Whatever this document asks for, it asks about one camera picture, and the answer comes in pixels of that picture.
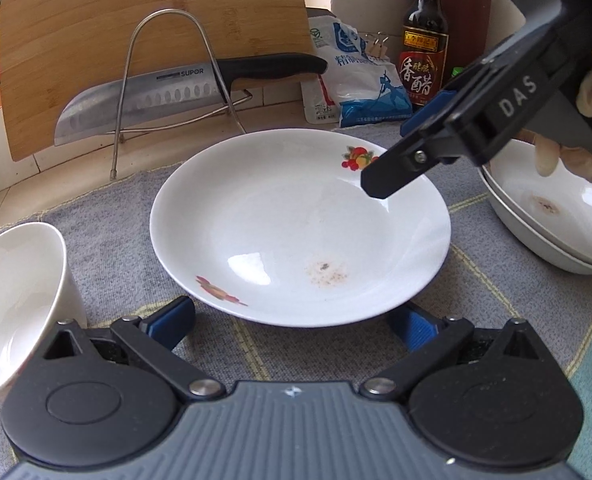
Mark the grey green checked cloth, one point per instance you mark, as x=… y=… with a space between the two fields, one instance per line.
x=116 y=240

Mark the dark red knife block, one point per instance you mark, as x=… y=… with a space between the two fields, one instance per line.
x=468 y=25

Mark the dark vinegar bottle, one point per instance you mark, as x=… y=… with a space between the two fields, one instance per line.
x=423 y=60

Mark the white floral bowl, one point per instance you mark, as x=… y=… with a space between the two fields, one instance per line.
x=21 y=300

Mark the white fruit-print plate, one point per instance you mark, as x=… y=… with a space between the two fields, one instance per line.
x=286 y=220
x=551 y=260

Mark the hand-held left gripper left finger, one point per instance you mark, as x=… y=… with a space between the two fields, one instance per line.
x=168 y=320

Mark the bamboo cutting board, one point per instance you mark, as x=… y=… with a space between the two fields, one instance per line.
x=126 y=10

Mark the white floral bowls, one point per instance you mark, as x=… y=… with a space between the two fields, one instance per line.
x=576 y=220

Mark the green-lidded sauce jar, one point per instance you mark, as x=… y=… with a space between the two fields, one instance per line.
x=458 y=75

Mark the white blue salt bag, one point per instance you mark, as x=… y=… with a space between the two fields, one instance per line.
x=361 y=85

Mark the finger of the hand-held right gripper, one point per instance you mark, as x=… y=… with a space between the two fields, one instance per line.
x=506 y=110
x=426 y=112

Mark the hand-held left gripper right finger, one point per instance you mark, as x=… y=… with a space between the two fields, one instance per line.
x=416 y=330

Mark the metal binder clip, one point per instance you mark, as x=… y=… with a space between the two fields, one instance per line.
x=378 y=46

